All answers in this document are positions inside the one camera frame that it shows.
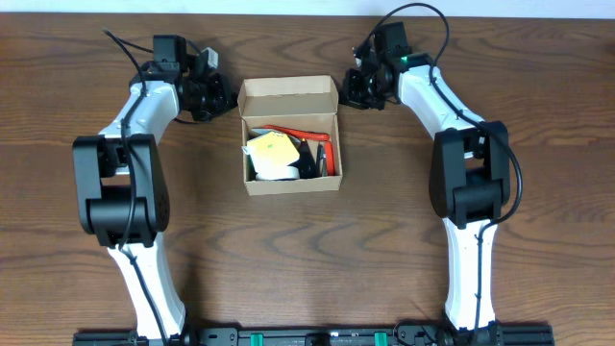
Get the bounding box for brown cardboard box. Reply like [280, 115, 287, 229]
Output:
[238, 75, 343, 196]

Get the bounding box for red stapler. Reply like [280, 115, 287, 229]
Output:
[318, 141, 335, 177]

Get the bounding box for red utility knife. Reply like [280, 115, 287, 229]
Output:
[263, 125, 330, 141]

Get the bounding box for white yellow sticky note pad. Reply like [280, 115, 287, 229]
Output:
[242, 132, 300, 173]

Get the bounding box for white tape roll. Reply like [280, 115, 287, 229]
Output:
[256, 165, 300, 181]

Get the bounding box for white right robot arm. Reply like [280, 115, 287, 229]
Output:
[340, 22, 510, 332]

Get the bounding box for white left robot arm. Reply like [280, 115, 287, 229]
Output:
[72, 35, 237, 345]

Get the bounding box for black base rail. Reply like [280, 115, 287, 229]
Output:
[71, 321, 556, 346]

